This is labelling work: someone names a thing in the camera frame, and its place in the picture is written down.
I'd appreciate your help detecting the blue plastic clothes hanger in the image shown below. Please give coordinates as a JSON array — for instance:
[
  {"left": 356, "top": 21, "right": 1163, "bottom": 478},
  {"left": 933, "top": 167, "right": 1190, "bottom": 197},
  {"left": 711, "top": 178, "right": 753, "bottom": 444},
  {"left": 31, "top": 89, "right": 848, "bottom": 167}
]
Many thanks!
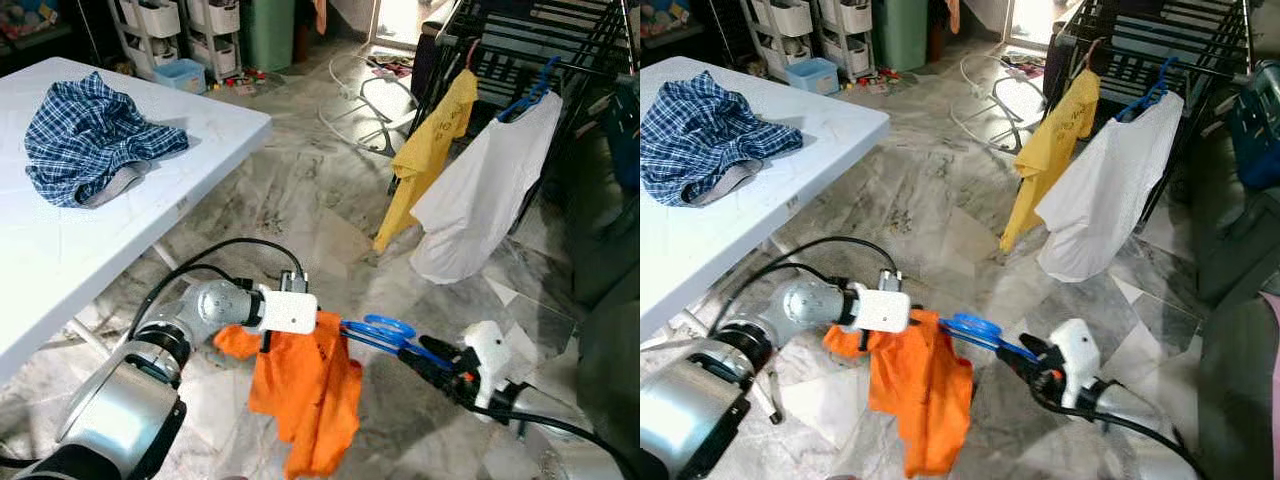
[
  {"left": 1118, "top": 55, "right": 1179, "bottom": 123},
  {"left": 940, "top": 312, "right": 1041, "bottom": 363},
  {"left": 340, "top": 314, "right": 451, "bottom": 369},
  {"left": 497, "top": 55, "right": 561, "bottom": 123}
]

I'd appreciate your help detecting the light blue plastic basin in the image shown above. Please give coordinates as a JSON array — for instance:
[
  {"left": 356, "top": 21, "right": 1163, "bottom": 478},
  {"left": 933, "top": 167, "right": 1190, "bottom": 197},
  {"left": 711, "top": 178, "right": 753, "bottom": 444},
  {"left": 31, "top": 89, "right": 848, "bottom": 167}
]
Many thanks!
[
  {"left": 785, "top": 57, "right": 841, "bottom": 96},
  {"left": 153, "top": 58, "right": 208, "bottom": 94}
]

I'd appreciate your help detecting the grey-green leather sofa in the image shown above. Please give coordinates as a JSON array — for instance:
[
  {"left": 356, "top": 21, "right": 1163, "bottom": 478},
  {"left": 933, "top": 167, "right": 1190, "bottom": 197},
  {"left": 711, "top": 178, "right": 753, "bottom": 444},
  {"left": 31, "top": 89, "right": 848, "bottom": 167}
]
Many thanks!
[
  {"left": 1188, "top": 130, "right": 1280, "bottom": 480},
  {"left": 568, "top": 130, "right": 641, "bottom": 480}
]

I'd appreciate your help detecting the pale grey slatted bench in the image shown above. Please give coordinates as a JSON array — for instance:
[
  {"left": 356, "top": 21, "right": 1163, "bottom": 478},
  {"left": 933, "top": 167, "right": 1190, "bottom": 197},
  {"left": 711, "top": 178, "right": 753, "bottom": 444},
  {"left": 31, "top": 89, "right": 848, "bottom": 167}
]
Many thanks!
[
  {"left": 470, "top": 15, "right": 601, "bottom": 106},
  {"left": 1100, "top": 15, "right": 1236, "bottom": 106}
]

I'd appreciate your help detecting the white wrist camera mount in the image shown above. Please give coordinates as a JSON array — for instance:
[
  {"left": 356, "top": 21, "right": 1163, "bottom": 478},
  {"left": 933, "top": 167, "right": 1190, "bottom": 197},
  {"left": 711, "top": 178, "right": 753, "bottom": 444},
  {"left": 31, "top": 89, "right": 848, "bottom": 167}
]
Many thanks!
[
  {"left": 852, "top": 270, "right": 913, "bottom": 335},
  {"left": 1050, "top": 318, "right": 1102, "bottom": 393},
  {"left": 258, "top": 270, "right": 319, "bottom": 335},
  {"left": 462, "top": 321, "right": 514, "bottom": 396}
]

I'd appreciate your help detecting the orange t-shirt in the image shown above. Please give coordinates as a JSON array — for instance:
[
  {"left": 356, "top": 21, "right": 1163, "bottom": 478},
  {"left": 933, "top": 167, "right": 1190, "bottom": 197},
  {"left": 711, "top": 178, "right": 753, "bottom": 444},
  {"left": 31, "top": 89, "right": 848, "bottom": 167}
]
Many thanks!
[
  {"left": 213, "top": 310, "right": 364, "bottom": 479},
  {"left": 823, "top": 308, "right": 975, "bottom": 479}
]

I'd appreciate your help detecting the green plastic cabinet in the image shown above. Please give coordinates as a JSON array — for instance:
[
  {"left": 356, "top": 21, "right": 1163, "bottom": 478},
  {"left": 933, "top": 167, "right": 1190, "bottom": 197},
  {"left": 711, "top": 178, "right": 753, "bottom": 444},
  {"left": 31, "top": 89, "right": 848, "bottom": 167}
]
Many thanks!
[
  {"left": 873, "top": 0, "right": 929, "bottom": 71},
  {"left": 243, "top": 0, "right": 298, "bottom": 73}
]

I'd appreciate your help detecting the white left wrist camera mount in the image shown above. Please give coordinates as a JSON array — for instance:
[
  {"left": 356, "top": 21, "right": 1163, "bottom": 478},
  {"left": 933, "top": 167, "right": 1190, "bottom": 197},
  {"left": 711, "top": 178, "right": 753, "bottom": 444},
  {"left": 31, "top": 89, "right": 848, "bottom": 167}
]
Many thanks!
[
  {"left": 852, "top": 270, "right": 913, "bottom": 335},
  {"left": 258, "top": 270, "right": 319, "bottom": 335}
]

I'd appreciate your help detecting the yellow t-shirt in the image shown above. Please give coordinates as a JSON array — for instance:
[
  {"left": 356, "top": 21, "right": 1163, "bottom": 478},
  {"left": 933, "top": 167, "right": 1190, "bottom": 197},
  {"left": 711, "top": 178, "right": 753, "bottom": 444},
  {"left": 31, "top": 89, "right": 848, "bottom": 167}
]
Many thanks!
[
  {"left": 373, "top": 68, "right": 479, "bottom": 254},
  {"left": 1000, "top": 68, "right": 1101, "bottom": 254}
]

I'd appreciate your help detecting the pink paper sheet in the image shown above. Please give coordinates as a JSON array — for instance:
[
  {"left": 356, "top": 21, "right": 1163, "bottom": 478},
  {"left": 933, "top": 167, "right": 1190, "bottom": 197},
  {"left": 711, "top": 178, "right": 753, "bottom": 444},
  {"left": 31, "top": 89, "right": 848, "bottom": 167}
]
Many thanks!
[{"left": 1262, "top": 290, "right": 1280, "bottom": 421}]

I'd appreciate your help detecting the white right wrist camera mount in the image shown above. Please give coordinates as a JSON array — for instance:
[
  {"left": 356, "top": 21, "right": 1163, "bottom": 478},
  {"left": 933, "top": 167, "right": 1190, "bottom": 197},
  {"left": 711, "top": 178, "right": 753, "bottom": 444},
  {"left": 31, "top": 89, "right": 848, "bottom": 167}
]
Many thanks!
[
  {"left": 462, "top": 321, "right": 514, "bottom": 396},
  {"left": 1050, "top": 318, "right": 1102, "bottom": 393}
]

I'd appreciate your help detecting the white plastic folding table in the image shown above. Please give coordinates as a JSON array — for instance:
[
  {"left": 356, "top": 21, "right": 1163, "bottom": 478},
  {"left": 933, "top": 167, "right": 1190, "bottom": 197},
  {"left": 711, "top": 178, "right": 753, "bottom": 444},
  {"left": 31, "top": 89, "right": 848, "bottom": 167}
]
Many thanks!
[
  {"left": 640, "top": 57, "right": 891, "bottom": 426},
  {"left": 0, "top": 57, "right": 273, "bottom": 386}
]

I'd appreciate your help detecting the white t-shirt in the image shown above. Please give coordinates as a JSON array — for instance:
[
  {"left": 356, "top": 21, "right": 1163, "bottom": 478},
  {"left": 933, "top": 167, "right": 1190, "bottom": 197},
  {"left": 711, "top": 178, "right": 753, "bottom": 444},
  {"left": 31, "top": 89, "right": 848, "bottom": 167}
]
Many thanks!
[
  {"left": 410, "top": 92, "right": 564, "bottom": 285},
  {"left": 1035, "top": 92, "right": 1186, "bottom": 283}
]

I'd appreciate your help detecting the blue plaid shirt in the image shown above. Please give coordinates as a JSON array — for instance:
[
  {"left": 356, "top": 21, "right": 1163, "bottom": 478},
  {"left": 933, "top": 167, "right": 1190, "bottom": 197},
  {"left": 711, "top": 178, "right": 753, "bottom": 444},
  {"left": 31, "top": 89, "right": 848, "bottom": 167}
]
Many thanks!
[
  {"left": 641, "top": 70, "right": 806, "bottom": 208},
  {"left": 25, "top": 72, "right": 191, "bottom": 209}
]

